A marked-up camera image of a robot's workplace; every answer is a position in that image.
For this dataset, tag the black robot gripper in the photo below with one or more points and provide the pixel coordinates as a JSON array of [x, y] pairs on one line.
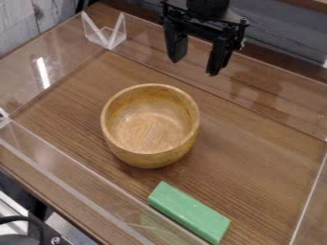
[[204, 18]]

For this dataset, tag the green rectangular block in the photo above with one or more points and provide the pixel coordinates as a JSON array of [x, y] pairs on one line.
[[189, 213]]

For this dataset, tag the brown wooden bowl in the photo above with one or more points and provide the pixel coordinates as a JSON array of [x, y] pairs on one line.
[[149, 122]]

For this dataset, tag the clear acrylic corner bracket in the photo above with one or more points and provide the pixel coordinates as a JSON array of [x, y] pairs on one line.
[[107, 37]]

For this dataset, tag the clear acrylic tray wall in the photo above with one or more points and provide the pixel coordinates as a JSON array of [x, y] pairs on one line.
[[256, 166]]

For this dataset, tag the black metal table bracket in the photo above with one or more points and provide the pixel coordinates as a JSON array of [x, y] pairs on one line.
[[52, 238]]

